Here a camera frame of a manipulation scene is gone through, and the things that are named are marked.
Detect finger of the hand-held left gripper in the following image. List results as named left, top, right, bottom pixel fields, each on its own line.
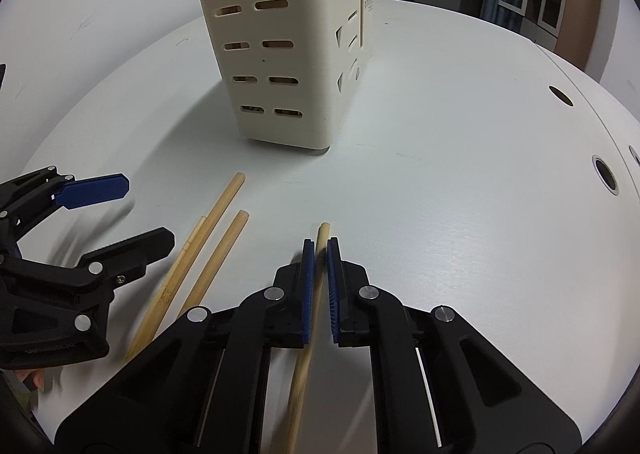
left=0, top=165, right=131, bottom=231
left=0, top=227, right=176, bottom=290

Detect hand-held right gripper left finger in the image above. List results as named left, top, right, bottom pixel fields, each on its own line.
left=54, top=239, right=317, bottom=454

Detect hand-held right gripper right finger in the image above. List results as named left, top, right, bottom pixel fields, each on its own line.
left=325, top=237, right=582, bottom=454

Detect light wooden chopstick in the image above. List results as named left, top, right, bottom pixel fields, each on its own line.
left=284, top=221, right=332, bottom=454
left=176, top=209, right=250, bottom=321
left=127, top=215, right=210, bottom=360
left=123, top=172, right=247, bottom=362

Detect cream slotted utensil holder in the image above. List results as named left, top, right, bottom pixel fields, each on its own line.
left=187, top=0, right=374, bottom=151

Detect person's left hand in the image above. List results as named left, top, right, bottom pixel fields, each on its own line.
left=14, top=368, right=47, bottom=392

